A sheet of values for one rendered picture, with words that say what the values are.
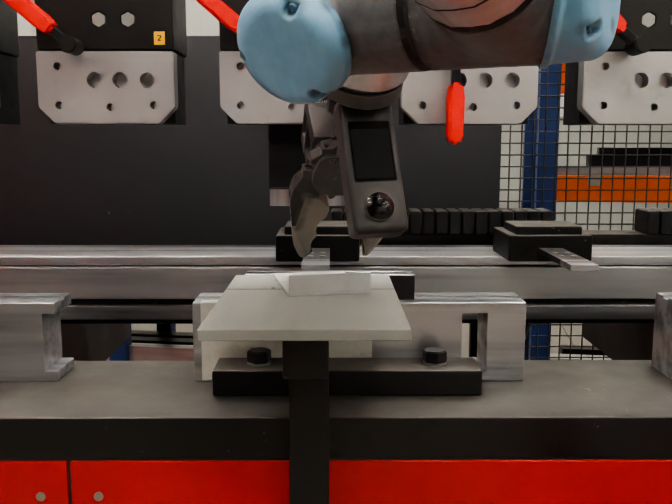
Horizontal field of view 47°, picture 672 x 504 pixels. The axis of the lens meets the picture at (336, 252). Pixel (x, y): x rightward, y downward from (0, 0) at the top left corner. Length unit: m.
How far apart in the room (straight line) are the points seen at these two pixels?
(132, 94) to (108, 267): 0.38
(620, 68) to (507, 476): 0.46
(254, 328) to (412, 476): 0.27
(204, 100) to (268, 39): 0.95
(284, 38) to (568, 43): 0.16
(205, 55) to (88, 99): 0.56
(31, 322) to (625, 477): 0.68
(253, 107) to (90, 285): 0.46
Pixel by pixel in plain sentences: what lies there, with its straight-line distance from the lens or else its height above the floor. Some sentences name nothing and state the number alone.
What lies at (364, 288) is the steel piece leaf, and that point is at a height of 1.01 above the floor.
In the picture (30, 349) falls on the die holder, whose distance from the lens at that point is 0.98.
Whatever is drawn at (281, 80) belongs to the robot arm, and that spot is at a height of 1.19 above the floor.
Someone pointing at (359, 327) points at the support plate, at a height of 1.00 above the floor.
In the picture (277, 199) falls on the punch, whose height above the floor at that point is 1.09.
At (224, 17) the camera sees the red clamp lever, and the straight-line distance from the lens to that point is 0.84.
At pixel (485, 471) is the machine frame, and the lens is 0.85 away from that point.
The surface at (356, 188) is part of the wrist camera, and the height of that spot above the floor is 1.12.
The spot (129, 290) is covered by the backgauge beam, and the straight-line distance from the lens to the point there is 1.19.
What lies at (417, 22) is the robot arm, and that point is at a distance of 0.45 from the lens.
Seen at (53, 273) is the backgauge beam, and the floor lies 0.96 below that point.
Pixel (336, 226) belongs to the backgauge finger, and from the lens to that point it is 1.10.
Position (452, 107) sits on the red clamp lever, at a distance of 0.84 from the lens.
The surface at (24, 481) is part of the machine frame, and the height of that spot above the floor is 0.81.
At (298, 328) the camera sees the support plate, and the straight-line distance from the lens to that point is 0.65.
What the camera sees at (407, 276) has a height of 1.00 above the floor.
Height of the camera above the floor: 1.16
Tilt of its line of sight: 8 degrees down
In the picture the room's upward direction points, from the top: straight up
